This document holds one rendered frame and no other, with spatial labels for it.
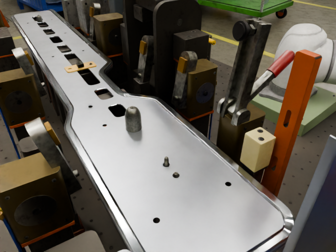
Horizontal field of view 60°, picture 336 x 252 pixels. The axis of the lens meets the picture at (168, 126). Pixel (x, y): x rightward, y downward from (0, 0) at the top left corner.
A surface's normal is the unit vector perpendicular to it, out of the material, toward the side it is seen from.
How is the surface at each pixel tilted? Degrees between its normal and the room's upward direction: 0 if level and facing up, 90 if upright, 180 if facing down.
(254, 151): 90
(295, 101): 90
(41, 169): 0
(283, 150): 90
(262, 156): 90
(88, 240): 0
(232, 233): 0
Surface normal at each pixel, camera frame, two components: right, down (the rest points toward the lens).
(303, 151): 0.00, -0.81
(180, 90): -0.83, 0.13
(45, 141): 0.52, 0.50
